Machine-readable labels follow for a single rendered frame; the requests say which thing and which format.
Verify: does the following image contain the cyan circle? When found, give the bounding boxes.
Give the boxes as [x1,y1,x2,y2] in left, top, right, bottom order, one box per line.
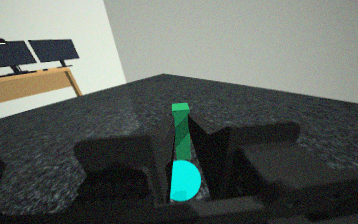
[170,161,201,202]

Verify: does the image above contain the green rectangular post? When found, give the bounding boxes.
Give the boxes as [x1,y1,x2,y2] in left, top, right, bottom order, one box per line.
[172,103,190,161]

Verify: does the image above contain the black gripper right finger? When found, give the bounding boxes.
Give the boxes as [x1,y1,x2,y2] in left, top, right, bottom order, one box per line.
[188,112,300,198]

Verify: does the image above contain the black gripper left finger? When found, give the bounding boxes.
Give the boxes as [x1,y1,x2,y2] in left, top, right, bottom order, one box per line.
[73,114,175,204]

